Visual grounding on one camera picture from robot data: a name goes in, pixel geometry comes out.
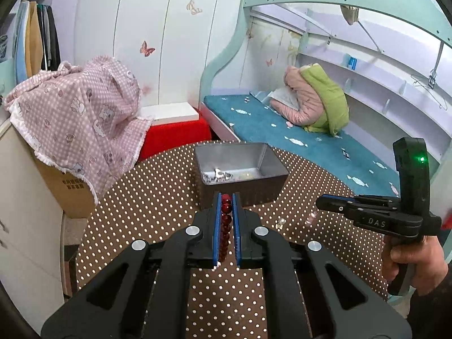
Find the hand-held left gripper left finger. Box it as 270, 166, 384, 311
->
40, 192, 224, 339

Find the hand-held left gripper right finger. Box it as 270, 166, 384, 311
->
231, 191, 414, 339

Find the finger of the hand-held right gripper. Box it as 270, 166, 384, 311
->
315, 194, 402, 217

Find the red bead bracelet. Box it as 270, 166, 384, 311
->
220, 194, 234, 265

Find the group of small jewelry pieces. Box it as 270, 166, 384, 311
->
201, 167, 255, 184

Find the grey metal tin box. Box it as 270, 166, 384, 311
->
194, 142, 289, 207

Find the person's right forearm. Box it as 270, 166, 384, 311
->
406, 261, 452, 339

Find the person's right hand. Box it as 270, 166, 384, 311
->
382, 235, 452, 294

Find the teal patterned mattress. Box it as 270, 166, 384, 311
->
204, 94, 401, 198

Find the brown polka dot round table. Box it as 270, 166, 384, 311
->
76, 142, 389, 339

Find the red storage stool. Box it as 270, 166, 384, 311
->
136, 116, 212, 165

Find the green padded jacket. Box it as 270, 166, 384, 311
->
300, 64, 350, 136

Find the white board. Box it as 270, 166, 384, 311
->
136, 102, 201, 126

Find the white pillow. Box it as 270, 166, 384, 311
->
266, 88, 301, 108

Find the cardboard box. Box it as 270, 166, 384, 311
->
33, 148, 97, 220

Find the pink checked printed blanket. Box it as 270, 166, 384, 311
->
4, 56, 154, 207

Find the hanging beige cloth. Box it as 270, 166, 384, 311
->
340, 4, 360, 25

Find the white desk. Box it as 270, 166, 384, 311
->
0, 116, 73, 304

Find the white wardrobe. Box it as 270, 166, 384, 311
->
53, 0, 255, 114

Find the row of hanging clothes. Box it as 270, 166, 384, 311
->
14, 0, 61, 82

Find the wire clothes hanger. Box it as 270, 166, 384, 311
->
411, 72, 449, 110

